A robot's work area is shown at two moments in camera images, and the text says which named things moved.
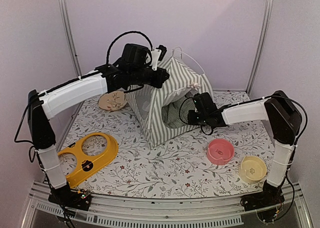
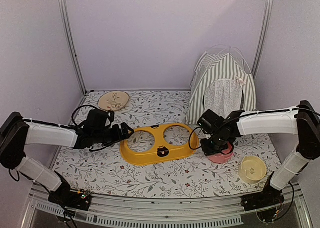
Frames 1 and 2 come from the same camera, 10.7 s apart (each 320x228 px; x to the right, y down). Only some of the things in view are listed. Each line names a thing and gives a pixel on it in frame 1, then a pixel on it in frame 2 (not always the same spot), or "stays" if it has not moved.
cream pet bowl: (252, 169) stays
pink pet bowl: (220, 151) stays
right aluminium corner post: (266, 17) stays
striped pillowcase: (185, 79) to (221, 83)
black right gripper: (191, 120) to (208, 151)
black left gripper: (161, 79) to (125, 136)
